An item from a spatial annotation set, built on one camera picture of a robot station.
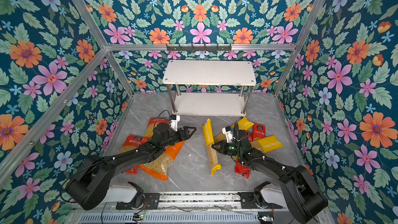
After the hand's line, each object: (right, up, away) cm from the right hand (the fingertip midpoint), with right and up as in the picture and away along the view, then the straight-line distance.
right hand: (211, 145), depth 81 cm
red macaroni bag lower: (-47, 0, +8) cm, 48 cm away
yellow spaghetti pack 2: (+33, -1, +8) cm, 34 cm away
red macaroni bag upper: (-38, +10, +16) cm, 42 cm away
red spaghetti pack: (+15, -12, -1) cm, 19 cm away
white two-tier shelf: (-1, +39, +3) cm, 39 cm away
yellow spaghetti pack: (+2, -9, -5) cm, 10 cm away
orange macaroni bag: (-28, -11, 0) cm, 30 cm away
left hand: (-9, +10, -1) cm, 13 cm away
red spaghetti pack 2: (+30, +5, +15) cm, 34 cm away
